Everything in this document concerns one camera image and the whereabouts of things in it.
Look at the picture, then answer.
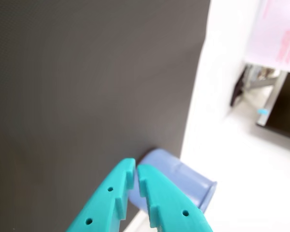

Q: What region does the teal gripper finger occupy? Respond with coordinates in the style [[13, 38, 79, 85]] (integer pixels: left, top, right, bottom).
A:
[[65, 158, 136, 232], [137, 164, 214, 232]]

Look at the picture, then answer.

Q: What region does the light blue ceramic pot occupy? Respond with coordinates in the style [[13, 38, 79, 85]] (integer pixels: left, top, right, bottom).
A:
[[128, 148, 218, 215]]

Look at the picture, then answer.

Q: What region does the black textured mat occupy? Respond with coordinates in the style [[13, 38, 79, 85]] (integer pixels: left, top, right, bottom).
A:
[[0, 0, 212, 232]]

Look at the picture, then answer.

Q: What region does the black furniture panel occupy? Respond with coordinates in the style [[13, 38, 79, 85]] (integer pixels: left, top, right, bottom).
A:
[[230, 67, 247, 107]]

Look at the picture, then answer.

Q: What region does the pale pink printed sheet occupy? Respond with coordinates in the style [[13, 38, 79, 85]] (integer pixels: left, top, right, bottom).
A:
[[245, 0, 290, 73]]

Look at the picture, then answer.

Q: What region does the grey metal table frame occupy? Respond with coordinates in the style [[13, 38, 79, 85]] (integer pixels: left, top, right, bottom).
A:
[[243, 64, 287, 93]]

